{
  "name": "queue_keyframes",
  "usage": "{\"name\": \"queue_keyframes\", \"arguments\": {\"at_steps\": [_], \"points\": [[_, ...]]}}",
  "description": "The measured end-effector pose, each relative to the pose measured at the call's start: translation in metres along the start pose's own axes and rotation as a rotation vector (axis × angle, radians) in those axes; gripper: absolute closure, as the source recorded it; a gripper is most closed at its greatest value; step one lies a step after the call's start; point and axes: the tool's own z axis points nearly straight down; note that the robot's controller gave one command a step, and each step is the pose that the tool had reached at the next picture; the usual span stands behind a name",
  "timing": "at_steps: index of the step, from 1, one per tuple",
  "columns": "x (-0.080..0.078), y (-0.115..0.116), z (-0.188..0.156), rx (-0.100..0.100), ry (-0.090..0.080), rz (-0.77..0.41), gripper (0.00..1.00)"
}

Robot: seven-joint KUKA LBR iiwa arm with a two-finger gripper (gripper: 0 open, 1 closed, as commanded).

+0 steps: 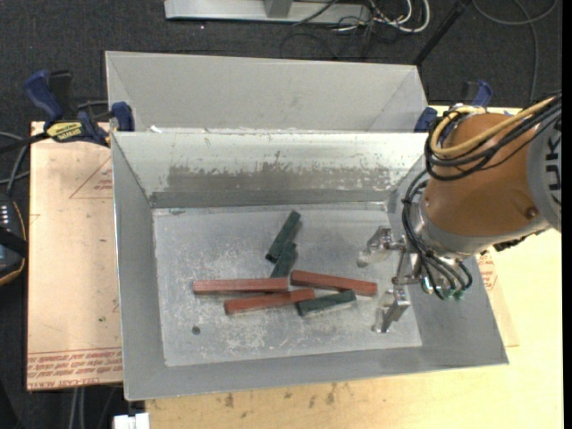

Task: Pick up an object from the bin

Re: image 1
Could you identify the red-brown flat block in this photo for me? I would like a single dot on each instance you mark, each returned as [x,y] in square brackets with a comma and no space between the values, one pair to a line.
[268,301]
[335,283]
[241,285]

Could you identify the grey metal bin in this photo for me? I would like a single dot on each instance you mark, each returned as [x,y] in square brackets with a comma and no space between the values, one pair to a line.
[250,338]

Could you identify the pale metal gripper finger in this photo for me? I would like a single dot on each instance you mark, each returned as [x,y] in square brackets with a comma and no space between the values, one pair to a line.
[395,308]
[385,240]

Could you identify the dark green flat block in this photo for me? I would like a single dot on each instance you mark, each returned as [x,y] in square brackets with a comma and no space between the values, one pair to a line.
[284,235]
[326,303]
[285,264]

